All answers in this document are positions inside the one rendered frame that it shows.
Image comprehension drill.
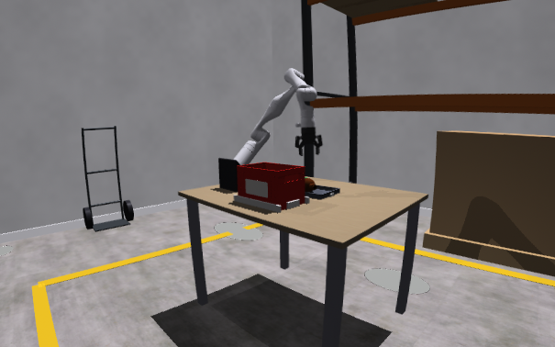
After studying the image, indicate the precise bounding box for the brown bottle with green label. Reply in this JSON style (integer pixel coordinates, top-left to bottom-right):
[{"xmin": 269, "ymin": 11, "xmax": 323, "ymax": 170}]
[{"xmin": 305, "ymin": 177, "xmax": 316, "ymax": 192}]

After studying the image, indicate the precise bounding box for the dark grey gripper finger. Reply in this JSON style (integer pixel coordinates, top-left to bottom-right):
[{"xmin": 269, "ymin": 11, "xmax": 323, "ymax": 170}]
[
  {"xmin": 295, "ymin": 136, "xmax": 309, "ymax": 156},
  {"xmin": 311, "ymin": 135, "xmax": 323, "ymax": 155}
]

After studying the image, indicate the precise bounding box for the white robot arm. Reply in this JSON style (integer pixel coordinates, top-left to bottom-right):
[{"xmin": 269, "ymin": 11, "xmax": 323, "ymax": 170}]
[{"xmin": 234, "ymin": 68, "xmax": 316, "ymax": 165}]

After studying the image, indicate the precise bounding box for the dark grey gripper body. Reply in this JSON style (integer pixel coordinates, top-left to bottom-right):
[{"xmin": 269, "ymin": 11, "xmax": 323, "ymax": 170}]
[{"xmin": 301, "ymin": 127, "xmax": 316, "ymax": 144}]

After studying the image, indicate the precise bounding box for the red divided crate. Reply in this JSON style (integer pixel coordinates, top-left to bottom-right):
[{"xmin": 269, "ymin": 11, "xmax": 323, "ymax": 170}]
[{"xmin": 237, "ymin": 162, "xmax": 305, "ymax": 210}]

